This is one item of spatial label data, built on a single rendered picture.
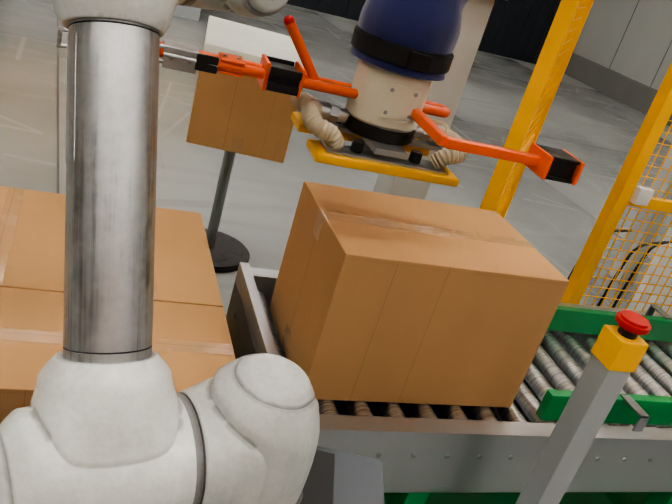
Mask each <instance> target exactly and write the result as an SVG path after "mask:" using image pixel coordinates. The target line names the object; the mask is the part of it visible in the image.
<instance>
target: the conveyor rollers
mask: <svg viewBox="0 0 672 504"><path fill-rule="evenodd" d="M258 292H259V295H260V298H261V301H262V304H263V307H264V310H265V313H266V317H267V320H268V323H269V326H270V329H271V332H272V335H273V338H274V341H275V344H276V347H277V351H278V354H279V356H282V357H284V354H283V351H282V348H281V345H280V342H279V339H278V336H277V333H276V330H275V327H274V324H273V321H272V318H271V315H270V312H269V309H268V306H267V303H266V300H265V297H264V294H263V293H262V292H260V291H258ZM553 336H554V337H553ZM598 336H599V335H592V334H582V333H571V332H561V331H550V330H549V331H548V330H547V331H546V333H545V335H544V337H543V339H542V342H541V344H540V345H541V346H542V347H543V348H544V349H545V350H544V349H543V348H542V347H541V346H539V348H538V350H537V352H536V354H535V356H534V358H533V362H534V363H535V364H536V366H537V367H538V368H539V369H540V371H541V372H542V373H543V374H544V376H545V377H546V378H547V379H548V381H549V382H550V383H551V384H552V386H553V387H554V388H555V389H556V390H571V391H573V390H574V388H575V386H576V385H577V383H578V381H579V379H580V377H581V375H582V373H583V371H584V369H585V367H586V365H587V363H588V361H589V359H590V357H591V355H592V354H593V353H592V352H591V349H592V348H593V346H594V344H595V342H596V340H597V338H598ZM643 340H644V341H645V342H646V343H647V344H648V345H649V347H648V348H647V350H646V352H645V354H644V356H643V358H642V359H641V361H640V363H639V365H638V367H637V368H636V370H635V372H631V374H630V375H629V377H628V379H627V381H626V383H625V384H624V386H623V388H622V390H621V392H620V393H621V394H638V395H655V396H672V342H666V341H655V340H645V339H643ZM561 345H562V346H561ZM545 351H546V352H547V353H548V354H549V355H550V356H551V358H552V359H553V360H554V361H555V362H556V363H555V362H554V361H553V360H552V359H551V358H550V356H549V355H548V354H547V353H546V352H545ZM568 353H569V354H570V355H569V354H568ZM284 358H285V357H284ZM576 362H577V363H576ZM556 364H557V365H558V366H559V367H560V368H561V369H562V371H563V372H564V373H565V374H566V375H567V376H568V378H569V379H570V380H571V381H572V382H573V384H574V385H575V386H574V385H573V384H572V382H571V381H570V380H569V379H568V378H567V376H566V375H565V374H564V373H563V372H562V371H561V369H560V368H559V367H558V366H557V365H556ZM524 380H525V381H526V382H527V383H528V385H529V386H530V387H531V389H532V390H533V391H534V393H535V394H536V395H537V397H538V398H539V399H540V401H542V399H543V397H544V395H545V393H546V391H547V390H548V389H553V388H552V387H551V385H550V384H549V383H548V382H547V380H546V379H545V378H544V377H543V375H542V374H541V373H540V372H539V370H538V369H537V368H536V367H535V365H534V364H533V363H531V365H530V367H529V369H528V371H527V373H526V375H525V377H524ZM515 400H516V402H517V403H518V405H519V406H520V407H521V409H522V410H523V412H524V413H525V414H526V416H527V417H528V419H529V420H530V421H531V422H532V423H554V422H553V421H544V420H540V419H539V417H538V416H537V415H536V411H537V409H538V407H539V405H540V403H539V402H538V400H537V399H536V398H535V396H534V395H533V394H532V392H531V391H530V390H529V389H528V387H527V386H526V385H525V383H524V382H522V384H521V386H520V388H519V390H518V392H517V394H516V396H515ZM317 401H318V404H319V414H328V415H339V414H338V411H337V409H336V406H335V404H334V401H333V400H321V399H317ZM345 403H346V406H347V408H348V410H349V413H350V415H354V416H373V415H372V413H371V411H370V408H369V406H368V404H367V402H366V401H345ZM377 404H378V406H379V408H380V411H381V413H382V415H383V417H405V418H406V416H405V415H404V413H403V411H402V409H401V407H400V405H399V403H391V402H377ZM407 404H408V405H409V407H410V409H411V411H412V413H413V415H414V417H415V418H430V419H438V418H437V416H436V415H435V413H434V411H433V409H432V407H431V406H430V404H414V403H407ZM438 407H439V408H440V410H441V412H442V414H443V415H444V417H445V419H456V420H468V418H467V417H466V415H465V413H464V412H463V410H462V408H461V407H460V405H438ZM467 408H468V409H469V411H470V413H471V414H472V416H473V417H474V419H475V420H481V421H498V420H497V418H496V417H495V415H494V414H493V412H492V411H491V409H490V408H489V407H483V406H467ZM494 408H495V409H496V411H497V412H498V414H499V415H500V417H501V418H502V420H503V421H507V422H527V421H526V420H525V419H524V417H523V416H522V414H521V413H520V412H519V410H518V409H517V407H516V406H515V405H514V403H512V405H511V407H510V408H506V407H494Z"/></svg>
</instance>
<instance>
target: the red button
mask: <svg viewBox="0 0 672 504"><path fill-rule="evenodd" d="M615 320H616V321H617V324H618V325H619V328H618V330H617V331H618V333H619V334H620V335H622V336H623V337H625V338H627V339H630V340H635V339H636V338H637V337H638V335H646V334H648V333H649V332H650V330H651V325H650V323H649V321H648V320H647V319H646V318H645V317H643V316H642V315H640V314H638V313H636V312H633V311H630V310H622V311H618V312H617V314H616V316H615Z"/></svg>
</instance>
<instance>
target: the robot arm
mask: <svg viewBox="0 0 672 504"><path fill-rule="evenodd" d="M287 1H288V0H52V2H53V7H54V11H55V13H56V15H57V17H58V19H59V20H60V22H61V24H62V26H63V27H65V28H66V29H68V30H69V33H68V34H67V85H66V142H65V165H66V204H65V261H64V318H63V351H60V352H58V353H56V354H55V355H54V356H53V357H52V358H51V359H50V360H49V361H48V362H47V363H46V365H45V366H44V367H43V368H42V369H41V371H40V372H39V374H38V376H37V382H36V386H35V389H34V392H33V395H32V399H31V402H30V406H28V407H22V408H17V409H15V410H13V411H12V412H11V413H10V414H9V415H8V416H7V417H6V418H5V419H4V420H3V421H2V422H1V424H0V504H300V503H301V500H302V497H303V491H302V490H303V487H304V485H305V482H306V480H307V477H308V475H309V472H310V469H311V466H312V463H313V460H314V456H315V453H316V449H317V445H318V439H319V431H320V415H319V404H318V401H317V399H316V398H315V394H314V390H313V387H312V385H311V382H310V380H309V378H308V376H307V375H306V373H305V372H304V371H303V370H302V369H301V368H300V367H299V366H298V365H297V364H295V363H294V362H292V361H290V360H289V359H287V358H284V357H282V356H279V355H275V354H268V353H260V354H249V355H245V356H242V357H239V358H237V359H235V360H233V361H231V362H229V363H227V364H225V365H224V366H222V367H221V368H219V369H218V370H217V372H216V373H215V375H214V377H211V378H209V379H206V380H204V381H202V382H200V383H198V384H196V385H194V386H191V387H189V388H187V389H185V390H182V391H180V392H177V393H176V390H175V386H174V383H173V378H172V371H171V369H170V368H169V366H168V365H167V363H166V362H165V361H164V360H163V359H162V358H161V356H160V355H159V354H158V353H157V352H156V351H154V350H152V333H153V293H154V252H155V212H156V171H157V131H158V90H159V50H160V38H161V37H163V36H164V34H165V33H166V31H167V30H168V28H169V26H170V24H171V21H172V17H173V14H174V12H175V9H176V6H177V5H181V6H188V7H194V8H201V9H209V10H216V11H223V12H228V11H231V10H233V11H234V12H235V13H236V14H238V15H241V16H244V17H254V18H257V17H266V16H270V15H273V14H275V13H277V12H279V11H280V10H281V9H282V8H283V7H284V6H285V5H286V3H287Z"/></svg>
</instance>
